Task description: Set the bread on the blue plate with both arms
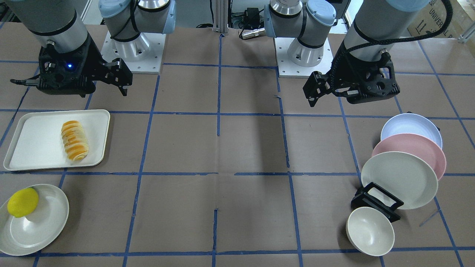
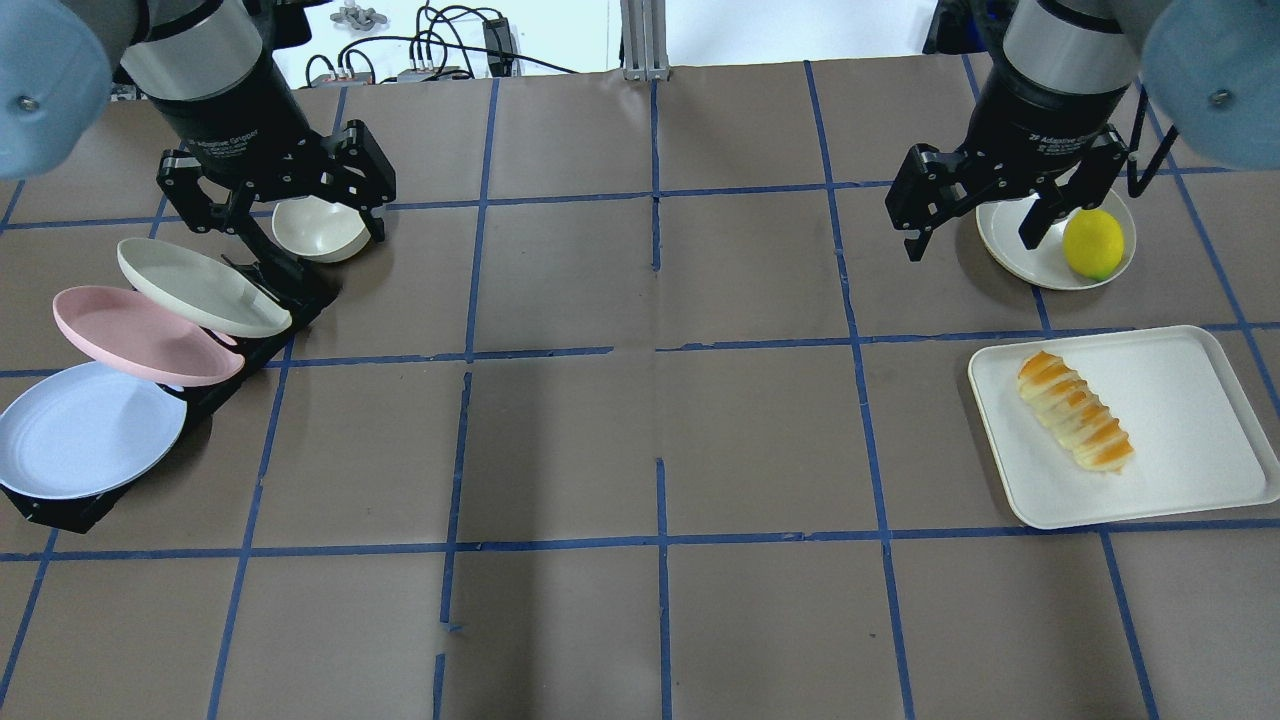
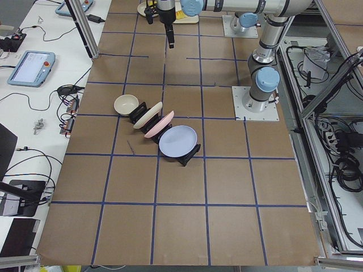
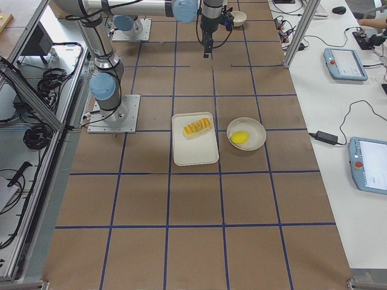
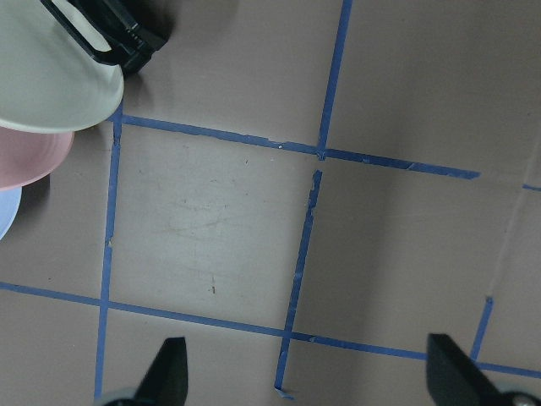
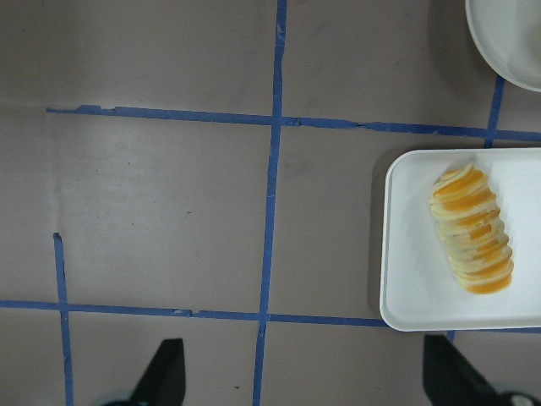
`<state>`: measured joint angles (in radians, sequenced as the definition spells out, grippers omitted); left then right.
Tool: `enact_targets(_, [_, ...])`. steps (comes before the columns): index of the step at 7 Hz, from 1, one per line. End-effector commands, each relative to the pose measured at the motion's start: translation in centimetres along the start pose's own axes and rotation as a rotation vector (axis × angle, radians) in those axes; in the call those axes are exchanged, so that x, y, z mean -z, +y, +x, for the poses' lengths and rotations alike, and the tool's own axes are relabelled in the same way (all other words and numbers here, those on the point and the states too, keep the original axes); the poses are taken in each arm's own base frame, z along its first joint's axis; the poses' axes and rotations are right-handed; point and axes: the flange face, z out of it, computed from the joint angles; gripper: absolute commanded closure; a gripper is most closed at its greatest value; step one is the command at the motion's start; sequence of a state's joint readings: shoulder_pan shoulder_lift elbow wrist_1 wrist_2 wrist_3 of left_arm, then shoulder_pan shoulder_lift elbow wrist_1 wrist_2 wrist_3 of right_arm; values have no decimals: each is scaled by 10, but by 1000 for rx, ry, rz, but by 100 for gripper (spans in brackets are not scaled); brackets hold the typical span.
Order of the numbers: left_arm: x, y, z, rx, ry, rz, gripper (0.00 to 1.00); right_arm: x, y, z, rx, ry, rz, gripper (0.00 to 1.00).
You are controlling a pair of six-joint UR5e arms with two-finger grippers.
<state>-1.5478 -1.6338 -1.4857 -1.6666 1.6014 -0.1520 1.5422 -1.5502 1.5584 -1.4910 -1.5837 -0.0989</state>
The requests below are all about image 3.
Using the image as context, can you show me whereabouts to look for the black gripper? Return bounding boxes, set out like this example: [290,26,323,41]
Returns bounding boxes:
[157,0,175,49]

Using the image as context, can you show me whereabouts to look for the blue plate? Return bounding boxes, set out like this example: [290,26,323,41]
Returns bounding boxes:
[159,125,197,158]

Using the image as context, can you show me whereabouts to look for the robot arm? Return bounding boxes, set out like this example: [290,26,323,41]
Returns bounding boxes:
[230,12,258,33]
[180,0,311,113]

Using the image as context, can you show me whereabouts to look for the cream plate in rack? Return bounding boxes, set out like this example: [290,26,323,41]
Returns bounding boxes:
[133,101,163,129]

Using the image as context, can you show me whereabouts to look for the pink plate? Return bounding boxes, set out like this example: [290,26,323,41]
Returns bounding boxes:
[144,110,174,138]

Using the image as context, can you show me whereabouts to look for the white rectangular tray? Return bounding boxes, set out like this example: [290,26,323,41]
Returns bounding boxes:
[137,2,199,24]

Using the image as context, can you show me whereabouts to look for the black power adapter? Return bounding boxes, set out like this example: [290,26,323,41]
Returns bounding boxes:
[87,14,105,23]

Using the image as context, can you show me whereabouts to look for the black dish rack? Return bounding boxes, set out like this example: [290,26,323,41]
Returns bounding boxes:
[126,101,201,166]

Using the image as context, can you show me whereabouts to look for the cream bowl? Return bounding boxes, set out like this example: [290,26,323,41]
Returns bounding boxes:
[113,94,139,116]

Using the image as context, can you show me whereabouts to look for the far blue teach pendant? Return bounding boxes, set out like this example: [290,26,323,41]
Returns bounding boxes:
[54,0,96,16]

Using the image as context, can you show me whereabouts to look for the blue teach pendant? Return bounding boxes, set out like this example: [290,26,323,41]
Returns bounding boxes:
[7,50,56,87]
[54,0,96,16]

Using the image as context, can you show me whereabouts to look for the near blue teach pendant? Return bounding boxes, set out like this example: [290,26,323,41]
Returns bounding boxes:
[7,50,56,87]

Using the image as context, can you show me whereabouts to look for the black monitor stand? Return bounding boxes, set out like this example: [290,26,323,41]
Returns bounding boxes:
[1,125,46,217]

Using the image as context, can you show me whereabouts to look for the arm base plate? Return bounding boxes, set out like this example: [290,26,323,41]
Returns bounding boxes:
[222,15,258,39]
[232,86,280,122]

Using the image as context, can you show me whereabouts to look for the aluminium frame post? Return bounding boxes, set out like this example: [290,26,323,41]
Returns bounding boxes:
[65,0,99,60]

